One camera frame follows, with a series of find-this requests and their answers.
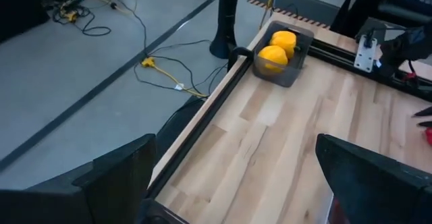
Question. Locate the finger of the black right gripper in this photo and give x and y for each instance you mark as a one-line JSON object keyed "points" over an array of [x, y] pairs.
{"points": [[424, 112], [426, 124]]}

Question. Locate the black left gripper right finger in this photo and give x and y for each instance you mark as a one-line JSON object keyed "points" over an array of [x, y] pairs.
{"points": [[378, 190]]}

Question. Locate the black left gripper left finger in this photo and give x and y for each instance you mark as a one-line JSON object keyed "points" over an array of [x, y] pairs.
{"points": [[101, 197]]}

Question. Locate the yellow bell pepper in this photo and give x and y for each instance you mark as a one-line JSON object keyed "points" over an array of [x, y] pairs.
{"points": [[285, 39], [272, 57]]}

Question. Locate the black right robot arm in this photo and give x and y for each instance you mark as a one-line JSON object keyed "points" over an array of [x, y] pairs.
{"points": [[405, 47]]}

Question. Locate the red bell pepper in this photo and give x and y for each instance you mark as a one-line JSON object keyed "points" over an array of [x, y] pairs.
{"points": [[429, 136]]}

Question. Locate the dark grey desk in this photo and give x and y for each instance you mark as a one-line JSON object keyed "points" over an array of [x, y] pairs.
{"points": [[351, 11]]}

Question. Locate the black mat with striped edge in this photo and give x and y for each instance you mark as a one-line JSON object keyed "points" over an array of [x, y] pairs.
{"points": [[293, 1]]}

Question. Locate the black curved hook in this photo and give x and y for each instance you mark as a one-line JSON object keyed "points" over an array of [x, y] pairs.
{"points": [[236, 50]]}

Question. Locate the black equipment case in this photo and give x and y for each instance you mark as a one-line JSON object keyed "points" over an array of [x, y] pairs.
{"points": [[20, 8]]}

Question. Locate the black tall tower stand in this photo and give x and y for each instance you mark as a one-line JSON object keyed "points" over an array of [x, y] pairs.
{"points": [[226, 18]]}

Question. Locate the white metal bracket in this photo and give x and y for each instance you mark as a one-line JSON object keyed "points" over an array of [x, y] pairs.
{"points": [[366, 53]]}

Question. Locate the black aluminium table frame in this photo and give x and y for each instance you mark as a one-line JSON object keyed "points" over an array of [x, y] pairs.
{"points": [[204, 122]]}

